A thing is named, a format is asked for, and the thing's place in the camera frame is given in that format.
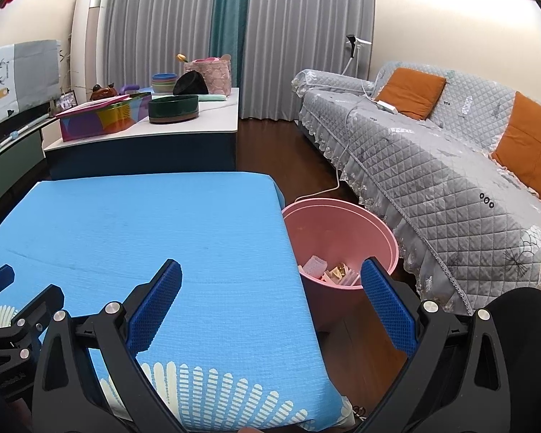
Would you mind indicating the teal curtain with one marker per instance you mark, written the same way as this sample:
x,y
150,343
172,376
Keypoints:
x,y
230,18

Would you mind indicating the orange cushion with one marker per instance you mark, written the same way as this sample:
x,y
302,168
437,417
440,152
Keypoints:
x,y
410,92
529,144

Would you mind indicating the brown teapot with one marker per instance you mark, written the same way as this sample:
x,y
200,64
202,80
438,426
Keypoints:
x,y
101,93

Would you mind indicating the black hat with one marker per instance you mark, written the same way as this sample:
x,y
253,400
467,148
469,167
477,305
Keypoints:
x,y
189,85

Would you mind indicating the grey quilted sofa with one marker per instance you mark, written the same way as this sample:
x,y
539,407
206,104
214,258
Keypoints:
x,y
433,180

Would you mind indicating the colourful storage box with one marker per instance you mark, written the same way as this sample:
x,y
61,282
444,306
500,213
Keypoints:
x,y
94,121

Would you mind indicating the gold foil wrapper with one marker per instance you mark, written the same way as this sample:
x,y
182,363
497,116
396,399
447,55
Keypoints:
x,y
339,271

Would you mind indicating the yellow small ornament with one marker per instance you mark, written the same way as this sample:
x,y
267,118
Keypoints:
x,y
181,58

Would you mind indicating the white floor lamp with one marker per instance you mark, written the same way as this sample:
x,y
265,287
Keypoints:
x,y
358,41

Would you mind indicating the pink lace basket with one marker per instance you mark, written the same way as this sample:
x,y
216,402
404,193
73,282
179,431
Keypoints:
x,y
216,76

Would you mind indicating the blue table mat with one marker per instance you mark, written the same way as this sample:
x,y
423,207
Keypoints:
x,y
162,225

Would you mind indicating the pink plastic bucket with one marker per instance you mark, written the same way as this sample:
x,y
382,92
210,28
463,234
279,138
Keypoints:
x,y
338,225

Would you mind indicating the white-top coffee table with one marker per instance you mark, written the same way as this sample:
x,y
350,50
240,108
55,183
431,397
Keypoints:
x,y
207,117

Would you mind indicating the mint green folded cloth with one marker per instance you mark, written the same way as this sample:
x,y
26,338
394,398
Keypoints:
x,y
214,98

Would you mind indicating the white power strip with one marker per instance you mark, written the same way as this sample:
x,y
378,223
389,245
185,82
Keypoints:
x,y
387,106

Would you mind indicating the grey curtain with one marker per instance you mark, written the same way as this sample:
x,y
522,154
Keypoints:
x,y
162,22
306,40

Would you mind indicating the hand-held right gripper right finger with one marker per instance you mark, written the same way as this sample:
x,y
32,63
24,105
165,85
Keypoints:
x,y
387,306

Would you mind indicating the white stick blue knob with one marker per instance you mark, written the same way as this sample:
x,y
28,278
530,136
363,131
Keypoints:
x,y
13,134

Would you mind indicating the stack of coloured bowls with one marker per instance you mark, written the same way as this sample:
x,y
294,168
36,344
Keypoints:
x,y
163,83

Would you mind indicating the dark green round tin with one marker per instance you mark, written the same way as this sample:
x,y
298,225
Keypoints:
x,y
173,108

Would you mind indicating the white standing air conditioner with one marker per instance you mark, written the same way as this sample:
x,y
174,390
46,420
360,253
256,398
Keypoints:
x,y
90,36

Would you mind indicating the small photo frame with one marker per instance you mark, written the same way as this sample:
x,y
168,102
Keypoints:
x,y
66,100

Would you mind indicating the grey covered television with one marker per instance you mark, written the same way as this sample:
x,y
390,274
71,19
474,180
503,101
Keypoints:
x,y
22,76

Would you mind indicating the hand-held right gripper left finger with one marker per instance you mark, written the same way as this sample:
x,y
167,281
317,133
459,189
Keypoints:
x,y
155,306

